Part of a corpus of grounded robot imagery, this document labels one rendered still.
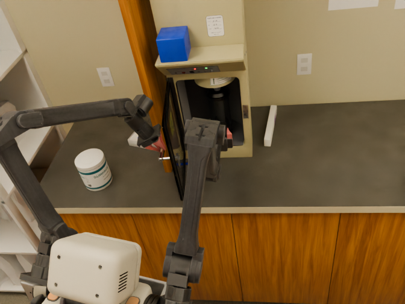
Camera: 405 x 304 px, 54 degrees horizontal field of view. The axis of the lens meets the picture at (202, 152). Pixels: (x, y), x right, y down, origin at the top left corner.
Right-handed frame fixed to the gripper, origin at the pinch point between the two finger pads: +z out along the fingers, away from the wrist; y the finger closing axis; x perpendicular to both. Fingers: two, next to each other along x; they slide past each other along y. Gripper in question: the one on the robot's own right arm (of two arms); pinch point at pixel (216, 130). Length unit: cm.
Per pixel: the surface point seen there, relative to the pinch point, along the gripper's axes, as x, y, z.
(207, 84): -14.7, 3.2, 11.7
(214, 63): -32.0, -2.4, -1.4
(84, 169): 12, 57, -11
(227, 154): 22.2, -2.8, 9.3
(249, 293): 98, -11, -19
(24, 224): 49, 101, -13
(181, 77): -19.7, 13.0, 9.7
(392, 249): 54, -75, -18
